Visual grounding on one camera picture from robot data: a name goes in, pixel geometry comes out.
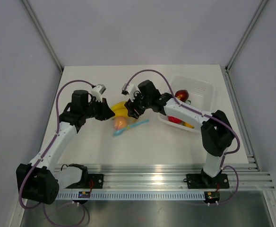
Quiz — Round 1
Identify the clear zip top bag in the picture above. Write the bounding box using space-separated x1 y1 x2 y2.
109 100 150 138

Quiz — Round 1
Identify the left aluminium corner post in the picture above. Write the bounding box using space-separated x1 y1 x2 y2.
20 0 64 75

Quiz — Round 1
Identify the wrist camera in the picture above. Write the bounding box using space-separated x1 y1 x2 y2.
91 84 106 103
121 83 137 101

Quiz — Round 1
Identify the red dragon fruit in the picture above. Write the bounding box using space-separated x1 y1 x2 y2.
168 116 183 125

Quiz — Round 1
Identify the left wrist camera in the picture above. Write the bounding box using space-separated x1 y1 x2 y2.
91 84 106 103

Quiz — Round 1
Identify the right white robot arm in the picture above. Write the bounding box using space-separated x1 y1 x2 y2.
121 80 238 188

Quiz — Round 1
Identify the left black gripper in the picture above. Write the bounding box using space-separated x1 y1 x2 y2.
83 97 115 121

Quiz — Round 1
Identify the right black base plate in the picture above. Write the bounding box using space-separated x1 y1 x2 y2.
183 174 230 189

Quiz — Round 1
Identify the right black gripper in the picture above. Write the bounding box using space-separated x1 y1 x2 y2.
125 90 152 119

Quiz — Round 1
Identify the right aluminium corner post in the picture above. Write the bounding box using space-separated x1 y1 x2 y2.
224 0 270 71

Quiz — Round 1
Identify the orange peach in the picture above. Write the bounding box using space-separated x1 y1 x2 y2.
113 116 128 131

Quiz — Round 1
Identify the dark red apple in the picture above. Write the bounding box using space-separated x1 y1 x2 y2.
175 89 190 102

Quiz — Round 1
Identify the aluminium rail beam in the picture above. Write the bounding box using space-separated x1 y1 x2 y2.
87 163 275 191

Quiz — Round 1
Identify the aluminium corner post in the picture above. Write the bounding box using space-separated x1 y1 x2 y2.
20 0 64 75
224 0 270 71

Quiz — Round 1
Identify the orange green mango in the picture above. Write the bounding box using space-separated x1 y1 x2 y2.
182 122 194 129

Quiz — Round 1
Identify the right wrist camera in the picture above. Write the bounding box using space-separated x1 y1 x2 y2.
121 83 137 101

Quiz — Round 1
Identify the right small circuit board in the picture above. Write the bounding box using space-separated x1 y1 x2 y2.
204 191 220 203

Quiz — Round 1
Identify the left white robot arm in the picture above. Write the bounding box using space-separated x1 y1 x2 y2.
16 86 115 204

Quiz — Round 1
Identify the white slotted cable duct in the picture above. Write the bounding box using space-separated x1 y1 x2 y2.
56 191 205 201

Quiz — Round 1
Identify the white plastic basket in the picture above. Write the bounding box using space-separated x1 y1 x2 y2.
157 74 218 134

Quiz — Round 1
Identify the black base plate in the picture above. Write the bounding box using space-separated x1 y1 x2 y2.
81 174 104 189
183 174 230 189

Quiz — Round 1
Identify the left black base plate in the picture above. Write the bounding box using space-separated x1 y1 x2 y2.
81 174 104 189

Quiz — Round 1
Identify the yellow banana bunch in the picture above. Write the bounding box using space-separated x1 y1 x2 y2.
111 101 129 118

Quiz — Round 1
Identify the left small circuit board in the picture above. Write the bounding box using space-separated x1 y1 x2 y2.
78 192 91 199

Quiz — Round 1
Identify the small circuit board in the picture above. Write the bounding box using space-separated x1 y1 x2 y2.
78 192 91 199
204 191 220 203

